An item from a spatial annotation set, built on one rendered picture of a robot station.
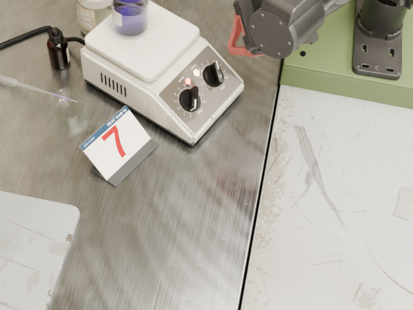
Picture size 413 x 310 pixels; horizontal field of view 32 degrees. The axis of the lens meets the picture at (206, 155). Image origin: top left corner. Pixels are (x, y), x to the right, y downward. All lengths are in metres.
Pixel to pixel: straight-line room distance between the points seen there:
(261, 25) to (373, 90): 0.36
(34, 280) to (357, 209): 0.42
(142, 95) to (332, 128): 0.28
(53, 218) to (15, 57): 0.29
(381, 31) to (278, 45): 0.36
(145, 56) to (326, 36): 0.28
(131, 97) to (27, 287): 0.30
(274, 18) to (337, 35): 0.38
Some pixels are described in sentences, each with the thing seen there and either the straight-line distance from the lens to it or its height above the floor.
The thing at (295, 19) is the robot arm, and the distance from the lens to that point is 0.73.
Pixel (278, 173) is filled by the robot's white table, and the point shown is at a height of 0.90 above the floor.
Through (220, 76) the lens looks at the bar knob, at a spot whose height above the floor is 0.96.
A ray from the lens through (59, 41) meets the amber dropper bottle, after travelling 1.05.
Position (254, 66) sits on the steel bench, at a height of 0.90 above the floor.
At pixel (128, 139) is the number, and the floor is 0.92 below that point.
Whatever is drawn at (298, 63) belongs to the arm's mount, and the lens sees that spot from 1.04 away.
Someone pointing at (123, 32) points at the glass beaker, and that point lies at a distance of 0.98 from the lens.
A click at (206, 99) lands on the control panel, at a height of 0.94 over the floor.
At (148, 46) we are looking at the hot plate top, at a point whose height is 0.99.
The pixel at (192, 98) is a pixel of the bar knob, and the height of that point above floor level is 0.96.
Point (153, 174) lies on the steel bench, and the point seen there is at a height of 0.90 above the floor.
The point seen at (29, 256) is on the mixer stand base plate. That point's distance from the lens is 0.90.
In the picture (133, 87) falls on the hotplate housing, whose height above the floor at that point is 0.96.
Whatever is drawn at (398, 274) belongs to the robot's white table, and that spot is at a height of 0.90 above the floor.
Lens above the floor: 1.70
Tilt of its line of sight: 55 degrees down
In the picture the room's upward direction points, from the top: 6 degrees clockwise
